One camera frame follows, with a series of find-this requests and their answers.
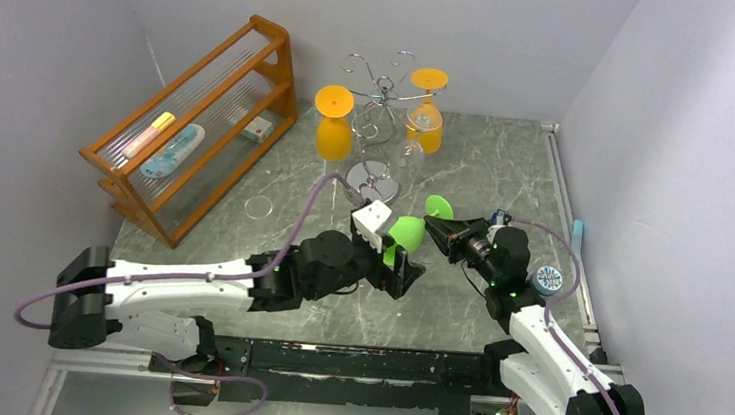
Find clear wine glass left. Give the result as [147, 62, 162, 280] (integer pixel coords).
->
[244, 195, 273, 220]

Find clear wine glass front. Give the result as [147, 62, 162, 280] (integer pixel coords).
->
[305, 302, 327, 314]

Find yellow pink highlighter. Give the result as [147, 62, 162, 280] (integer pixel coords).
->
[121, 111, 177, 160]

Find silver wire glass rack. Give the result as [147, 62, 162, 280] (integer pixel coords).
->
[336, 53, 424, 205]

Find blue white bottle cap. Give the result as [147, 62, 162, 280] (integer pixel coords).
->
[531, 265, 564, 297]

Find green plastic goblet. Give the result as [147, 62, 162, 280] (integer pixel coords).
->
[383, 194, 454, 267]

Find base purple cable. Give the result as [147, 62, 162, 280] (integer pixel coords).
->
[146, 351, 272, 415]

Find light blue clip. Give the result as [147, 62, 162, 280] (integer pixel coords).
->
[571, 219, 585, 261]

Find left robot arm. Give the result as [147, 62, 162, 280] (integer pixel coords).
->
[48, 230, 425, 373]

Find black base frame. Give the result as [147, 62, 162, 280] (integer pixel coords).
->
[177, 335, 512, 415]

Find clear wine glass handled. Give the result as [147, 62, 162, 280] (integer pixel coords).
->
[389, 118, 427, 183]

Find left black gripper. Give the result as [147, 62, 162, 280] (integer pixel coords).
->
[308, 228, 428, 314]

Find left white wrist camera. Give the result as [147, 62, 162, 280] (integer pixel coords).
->
[350, 199, 392, 254]

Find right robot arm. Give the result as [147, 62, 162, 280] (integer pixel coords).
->
[424, 216, 646, 415]

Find small white red box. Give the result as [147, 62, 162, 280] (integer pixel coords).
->
[240, 116, 274, 143]

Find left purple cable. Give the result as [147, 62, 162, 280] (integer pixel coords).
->
[13, 147, 371, 358]

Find orange goblet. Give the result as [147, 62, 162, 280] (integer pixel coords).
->
[314, 85, 355, 162]
[407, 68, 449, 155]

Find orange wooden shelf rack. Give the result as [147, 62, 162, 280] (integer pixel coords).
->
[79, 15, 297, 248]

